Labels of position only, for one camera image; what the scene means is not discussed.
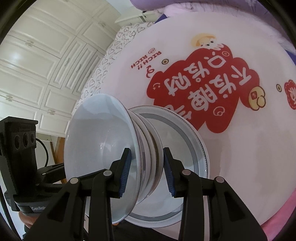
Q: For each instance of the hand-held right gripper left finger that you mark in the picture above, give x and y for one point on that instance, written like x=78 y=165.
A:
x=124 y=176

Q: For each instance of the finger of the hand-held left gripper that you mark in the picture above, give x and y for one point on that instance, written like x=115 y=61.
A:
x=54 y=171

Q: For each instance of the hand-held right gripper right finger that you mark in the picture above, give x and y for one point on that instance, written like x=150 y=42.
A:
x=168 y=176

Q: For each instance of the white plate with grey rim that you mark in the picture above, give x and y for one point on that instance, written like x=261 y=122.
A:
x=182 y=143

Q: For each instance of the person's left hand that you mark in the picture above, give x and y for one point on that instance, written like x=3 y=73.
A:
x=30 y=220

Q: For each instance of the round pink printed table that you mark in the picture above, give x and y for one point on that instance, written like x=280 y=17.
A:
x=231 y=162

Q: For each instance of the cream panelled wardrobe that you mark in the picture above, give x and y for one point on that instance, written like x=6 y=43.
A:
x=46 y=69

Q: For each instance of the white heart-print bed sheet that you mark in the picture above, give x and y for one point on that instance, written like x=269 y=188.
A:
x=101 y=69

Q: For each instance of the cream nightstand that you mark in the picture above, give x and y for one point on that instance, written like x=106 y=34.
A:
x=138 y=17

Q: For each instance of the light pink folded blanket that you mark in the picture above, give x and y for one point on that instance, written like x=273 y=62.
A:
x=185 y=9

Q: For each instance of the purple floral quilt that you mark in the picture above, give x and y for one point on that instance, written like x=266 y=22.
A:
x=266 y=9

